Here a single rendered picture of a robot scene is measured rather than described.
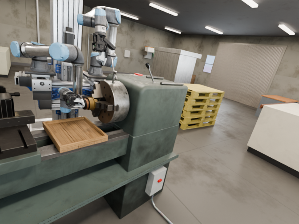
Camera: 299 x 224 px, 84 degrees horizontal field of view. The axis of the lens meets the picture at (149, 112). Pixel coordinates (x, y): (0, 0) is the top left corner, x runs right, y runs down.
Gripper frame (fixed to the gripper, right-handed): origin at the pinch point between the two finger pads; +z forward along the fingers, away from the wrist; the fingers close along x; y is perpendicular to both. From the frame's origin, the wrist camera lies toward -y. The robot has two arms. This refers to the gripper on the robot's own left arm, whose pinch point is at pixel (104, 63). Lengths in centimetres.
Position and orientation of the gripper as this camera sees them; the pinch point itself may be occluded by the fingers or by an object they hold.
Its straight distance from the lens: 129.8
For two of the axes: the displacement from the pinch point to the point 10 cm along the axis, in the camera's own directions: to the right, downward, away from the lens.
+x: 7.1, 1.3, -7.0
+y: -7.1, 1.1, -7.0
